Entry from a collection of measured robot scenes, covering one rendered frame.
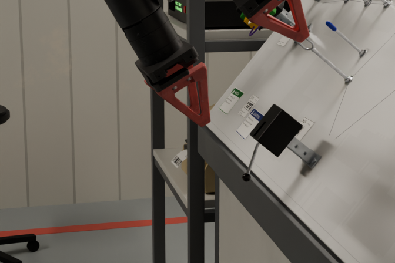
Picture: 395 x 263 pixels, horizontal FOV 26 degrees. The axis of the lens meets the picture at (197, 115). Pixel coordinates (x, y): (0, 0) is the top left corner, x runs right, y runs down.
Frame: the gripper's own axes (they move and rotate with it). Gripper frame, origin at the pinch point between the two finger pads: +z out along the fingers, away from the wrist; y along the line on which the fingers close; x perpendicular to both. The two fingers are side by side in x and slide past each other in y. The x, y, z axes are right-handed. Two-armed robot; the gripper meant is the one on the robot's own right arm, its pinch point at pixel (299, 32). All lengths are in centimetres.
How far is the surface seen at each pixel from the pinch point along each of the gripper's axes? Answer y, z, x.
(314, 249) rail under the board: 0.6, 26.0, 17.2
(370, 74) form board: 27.2, 25.3, -3.5
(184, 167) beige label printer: 101, 52, 47
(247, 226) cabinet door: 46, 44, 33
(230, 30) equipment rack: 89, 27, 13
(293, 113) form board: 40, 28, 11
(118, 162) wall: 277, 112, 112
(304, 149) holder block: 20.4, 24.5, 11.4
